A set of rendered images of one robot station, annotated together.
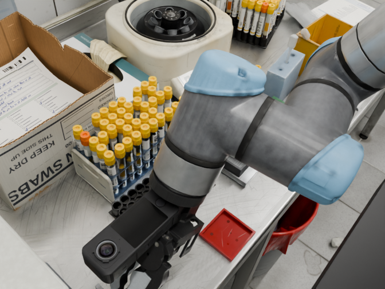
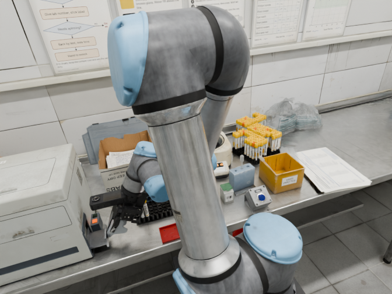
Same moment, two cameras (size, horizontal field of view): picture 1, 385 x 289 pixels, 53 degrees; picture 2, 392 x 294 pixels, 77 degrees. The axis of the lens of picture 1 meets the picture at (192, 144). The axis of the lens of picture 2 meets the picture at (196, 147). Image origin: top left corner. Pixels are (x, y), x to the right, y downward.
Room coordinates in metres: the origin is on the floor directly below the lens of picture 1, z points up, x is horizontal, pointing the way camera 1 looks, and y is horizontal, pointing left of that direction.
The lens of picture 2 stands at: (-0.09, -0.54, 1.57)
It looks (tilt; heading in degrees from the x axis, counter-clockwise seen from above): 30 degrees down; 38
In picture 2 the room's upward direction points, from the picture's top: 5 degrees counter-clockwise
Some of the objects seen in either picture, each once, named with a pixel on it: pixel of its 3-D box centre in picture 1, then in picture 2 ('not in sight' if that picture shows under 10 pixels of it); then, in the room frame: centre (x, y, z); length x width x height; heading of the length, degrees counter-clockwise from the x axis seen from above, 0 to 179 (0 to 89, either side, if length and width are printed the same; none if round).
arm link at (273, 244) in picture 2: not in sight; (268, 249); (0.25, -0.44, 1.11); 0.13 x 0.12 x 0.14; 155
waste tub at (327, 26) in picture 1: (329, 53); (280, 172); (0.78, -0.30, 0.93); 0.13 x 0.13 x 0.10; 51
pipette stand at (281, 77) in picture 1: (281, 81); (241, 178); (0.66, -0.18, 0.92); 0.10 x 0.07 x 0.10; 150
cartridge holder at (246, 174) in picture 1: (234, 160); not in sight; (0.46, -0.08, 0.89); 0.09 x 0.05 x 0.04; 56
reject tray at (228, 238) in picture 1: (227, 233); (170, 232); (0.31, -0.07, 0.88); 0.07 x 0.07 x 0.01; 54
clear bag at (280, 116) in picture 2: not in sight; (278, 115); (1.27, -0.12, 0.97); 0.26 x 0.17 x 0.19; 160
